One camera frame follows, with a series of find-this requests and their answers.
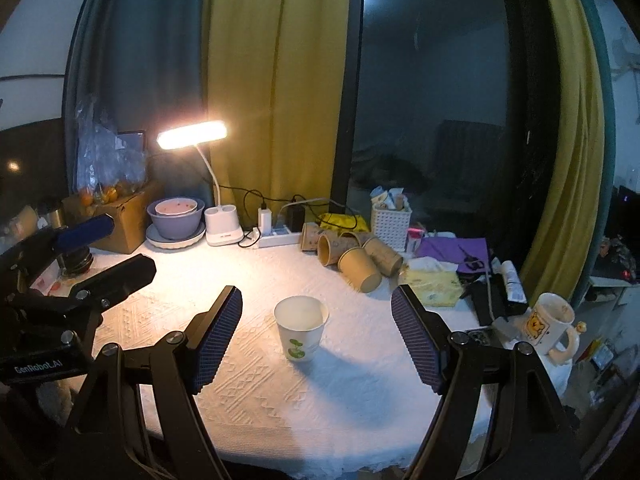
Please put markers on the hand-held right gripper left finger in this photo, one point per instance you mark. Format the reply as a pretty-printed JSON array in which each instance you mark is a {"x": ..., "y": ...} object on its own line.
[{"x": 215, "y": 340}]

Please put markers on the purple cloth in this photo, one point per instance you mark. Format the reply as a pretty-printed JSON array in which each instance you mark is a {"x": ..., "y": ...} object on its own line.
[{"x": 445, "y": 252}]

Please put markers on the brown paper cup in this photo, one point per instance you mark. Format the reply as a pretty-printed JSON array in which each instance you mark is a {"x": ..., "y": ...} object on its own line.
[
  {"x": 384, "y": 256},
  {"x": 332, "y": 249},
  {"x": 311, "y": 237},
  {"x": 356, "y": 236},
  {"x": 359, "y": 267}
]

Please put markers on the gold metal can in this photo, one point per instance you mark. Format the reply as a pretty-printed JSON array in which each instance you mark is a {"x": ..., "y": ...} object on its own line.
[{"x": 55, "y": 216}]

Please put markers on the yellow curtain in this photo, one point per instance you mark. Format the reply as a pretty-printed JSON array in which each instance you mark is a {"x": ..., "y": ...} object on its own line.
[
  {"x": 270, "y": 60},
  {"x": 570, "y": 135}
]

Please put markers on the small orange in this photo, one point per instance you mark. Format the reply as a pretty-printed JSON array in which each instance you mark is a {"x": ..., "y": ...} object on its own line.
[
  {"x": 111, "y": 193},
  {"x": 87, "y": 199}
]

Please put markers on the clear plastic bag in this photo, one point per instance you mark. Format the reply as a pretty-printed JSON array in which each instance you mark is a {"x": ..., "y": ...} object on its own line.
[{"x": 107, "y": 150}]

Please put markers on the black window frame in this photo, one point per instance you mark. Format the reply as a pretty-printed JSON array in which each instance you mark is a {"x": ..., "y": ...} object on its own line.
[{"x": 350, "y": 85}]

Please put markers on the white paper cup green print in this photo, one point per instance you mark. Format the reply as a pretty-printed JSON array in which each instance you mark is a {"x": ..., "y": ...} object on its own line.
[{"x": 300, "y": 330}]

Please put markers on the white power strip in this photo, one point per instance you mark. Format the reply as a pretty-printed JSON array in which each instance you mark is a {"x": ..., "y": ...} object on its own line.
[{"x": 280, "y": 239}]

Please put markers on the dark glass jar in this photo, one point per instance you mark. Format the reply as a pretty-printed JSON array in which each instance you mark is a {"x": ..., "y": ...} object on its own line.
[{"x": 76, "y": 261}]

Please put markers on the white textured tablecloth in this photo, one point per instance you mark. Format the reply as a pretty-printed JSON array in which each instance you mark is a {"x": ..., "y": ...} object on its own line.
[{"x": 320, "y": 410}]

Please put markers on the black pouch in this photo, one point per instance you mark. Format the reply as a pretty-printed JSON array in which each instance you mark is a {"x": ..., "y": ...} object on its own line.
[{"x": 487, "y": 302}]

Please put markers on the cream mug bear print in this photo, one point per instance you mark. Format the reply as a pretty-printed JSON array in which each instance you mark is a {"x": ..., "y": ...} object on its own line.
[{"x": 542, "y": 327}]

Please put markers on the black scissors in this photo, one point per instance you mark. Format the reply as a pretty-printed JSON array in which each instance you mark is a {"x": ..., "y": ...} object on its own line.
[{"x": 471, "y": 262}]

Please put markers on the purple bowl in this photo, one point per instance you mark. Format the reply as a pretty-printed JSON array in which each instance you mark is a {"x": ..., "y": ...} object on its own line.
[{"x": 175, "y": 227}]

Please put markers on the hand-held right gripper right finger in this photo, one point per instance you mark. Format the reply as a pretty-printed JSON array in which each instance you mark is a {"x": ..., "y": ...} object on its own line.
[{"x": 417, "y": 340}]

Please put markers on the white rolled packet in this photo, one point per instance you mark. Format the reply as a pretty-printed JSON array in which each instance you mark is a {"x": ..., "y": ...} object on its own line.
[{"x": 512, "y": 282}]

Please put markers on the black power adapter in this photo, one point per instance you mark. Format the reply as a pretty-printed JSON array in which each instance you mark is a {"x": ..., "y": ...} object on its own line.
[{"x": 295, "y": 217}]

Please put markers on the bundle of paper sachets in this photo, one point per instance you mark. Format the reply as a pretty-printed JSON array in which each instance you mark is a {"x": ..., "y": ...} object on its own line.
[{"x": 387, "y": 197}]

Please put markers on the white fluted plate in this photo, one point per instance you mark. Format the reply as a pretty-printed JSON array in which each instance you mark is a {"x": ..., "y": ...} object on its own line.
[{"x": 175, "y": 244}]

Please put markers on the cardboard box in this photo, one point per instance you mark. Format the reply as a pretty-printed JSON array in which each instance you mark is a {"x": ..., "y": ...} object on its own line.
[{"x": 125, "y": 220}]

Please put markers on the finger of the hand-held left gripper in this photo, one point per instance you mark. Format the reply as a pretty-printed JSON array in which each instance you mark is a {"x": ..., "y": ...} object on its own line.
[
  {"x": 85, "y": 232},
  {"x": 120, "y": 275}
]

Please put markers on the pink bowl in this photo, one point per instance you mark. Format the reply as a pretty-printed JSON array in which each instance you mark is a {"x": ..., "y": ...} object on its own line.
[{"x": 176, "y": 207}]

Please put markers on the white desk lamp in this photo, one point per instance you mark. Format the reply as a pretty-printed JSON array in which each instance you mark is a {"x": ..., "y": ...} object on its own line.
[{"x": 223, "y": 225}]

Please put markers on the yellow tissue pack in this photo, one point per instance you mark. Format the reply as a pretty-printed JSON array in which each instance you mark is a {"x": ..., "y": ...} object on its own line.
[{"x": 435, "y": 285}]

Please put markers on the white charger plug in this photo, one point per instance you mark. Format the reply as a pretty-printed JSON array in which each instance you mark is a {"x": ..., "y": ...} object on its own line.
[{"x": 264, "y": 218}]

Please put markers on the white plastic basket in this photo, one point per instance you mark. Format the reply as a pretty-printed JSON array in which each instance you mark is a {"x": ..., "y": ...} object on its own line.
[{"x": 391, "y": 227}]

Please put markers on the teal curtain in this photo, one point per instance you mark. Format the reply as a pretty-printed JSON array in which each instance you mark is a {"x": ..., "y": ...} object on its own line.
[
  {"x": 140, "y": 50},
  {"x": 607, "y": 110}
]

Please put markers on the yellow packet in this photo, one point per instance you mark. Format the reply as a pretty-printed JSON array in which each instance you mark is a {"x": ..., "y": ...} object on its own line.
[{"x": 337, "y": 221}]

